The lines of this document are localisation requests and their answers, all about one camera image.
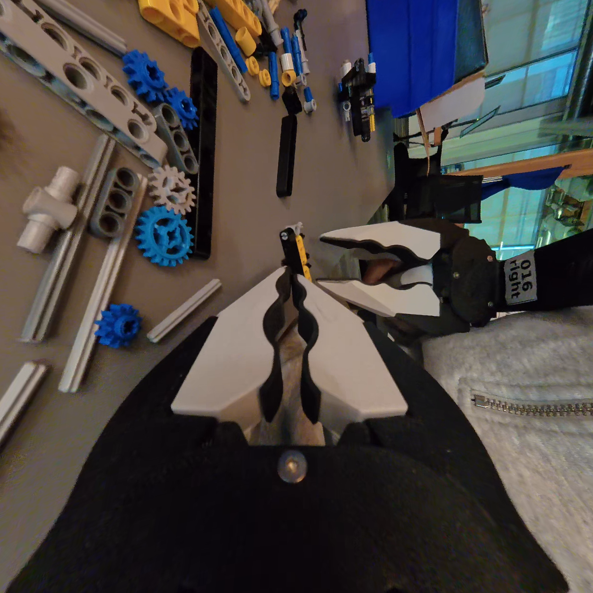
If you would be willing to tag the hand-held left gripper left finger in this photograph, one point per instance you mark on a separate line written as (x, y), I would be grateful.
(222, 361)

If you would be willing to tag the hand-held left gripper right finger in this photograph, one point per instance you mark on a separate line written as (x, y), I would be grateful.
(356, 370)

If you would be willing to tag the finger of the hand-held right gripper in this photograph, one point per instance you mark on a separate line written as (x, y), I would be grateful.
(394, 301)
(398, 236)

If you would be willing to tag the yellow and black lego assembly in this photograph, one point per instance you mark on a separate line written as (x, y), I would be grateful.
(292, 245)

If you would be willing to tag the short grey lego axle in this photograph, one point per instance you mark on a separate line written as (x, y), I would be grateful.
(185, 310)

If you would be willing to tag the small blue lego gear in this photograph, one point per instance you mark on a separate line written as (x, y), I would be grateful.
(118, 326)
(183, 109)
(146, 76)

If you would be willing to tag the short black lego beam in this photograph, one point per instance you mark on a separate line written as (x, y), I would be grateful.
(286, 157)

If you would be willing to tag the large blue lego gear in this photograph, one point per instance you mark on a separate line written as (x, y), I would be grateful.
(153, 241)

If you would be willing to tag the black lego assembly blue pins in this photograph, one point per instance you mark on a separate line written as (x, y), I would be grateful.
(359, 102)

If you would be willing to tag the light grey lego gear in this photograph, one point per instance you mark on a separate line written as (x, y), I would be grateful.
(172, 190)

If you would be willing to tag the dark grey short lego beam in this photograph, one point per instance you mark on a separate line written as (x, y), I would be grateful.
(178, 139)
(99, 217)

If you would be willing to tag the pile of small lego pins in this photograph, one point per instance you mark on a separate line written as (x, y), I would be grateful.
(288, 74)

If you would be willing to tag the long black lego beam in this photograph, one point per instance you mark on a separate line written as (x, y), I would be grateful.
(204, 153)

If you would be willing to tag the light grey lego cross connector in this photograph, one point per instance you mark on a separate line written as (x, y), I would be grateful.
(48, 208)

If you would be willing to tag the thin grey lego beam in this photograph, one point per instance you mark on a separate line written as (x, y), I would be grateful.
(227, 60)

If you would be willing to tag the yellow lego beam assembly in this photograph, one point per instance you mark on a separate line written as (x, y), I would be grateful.
(166, 14)

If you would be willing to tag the long light grey lego beam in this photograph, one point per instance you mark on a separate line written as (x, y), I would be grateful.
(60, 55)

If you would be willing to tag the person's right hand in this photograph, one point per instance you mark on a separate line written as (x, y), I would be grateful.
(380, 271)

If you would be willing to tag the black office chair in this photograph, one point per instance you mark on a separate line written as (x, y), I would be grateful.
(435, 194)

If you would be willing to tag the cardboard sheet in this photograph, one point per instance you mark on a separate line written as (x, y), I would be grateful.
(454, 106)

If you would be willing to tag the blue storage box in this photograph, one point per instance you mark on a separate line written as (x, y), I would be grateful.
(407, 51)

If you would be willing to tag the grey fleece jacket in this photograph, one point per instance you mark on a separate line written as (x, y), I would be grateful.
(532, 463)

